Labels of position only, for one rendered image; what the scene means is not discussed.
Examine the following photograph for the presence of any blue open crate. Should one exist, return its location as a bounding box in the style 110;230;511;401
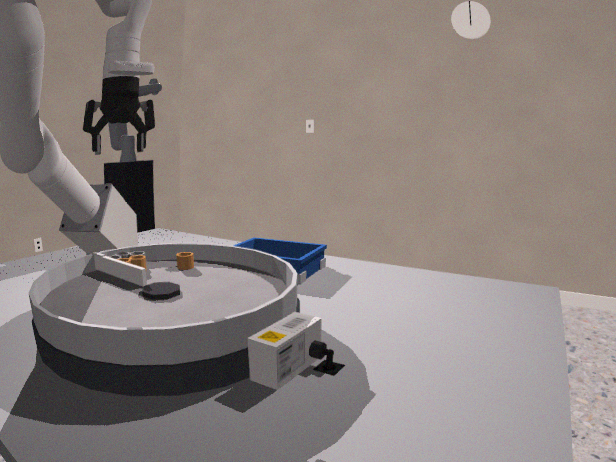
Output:
233;237;327;284

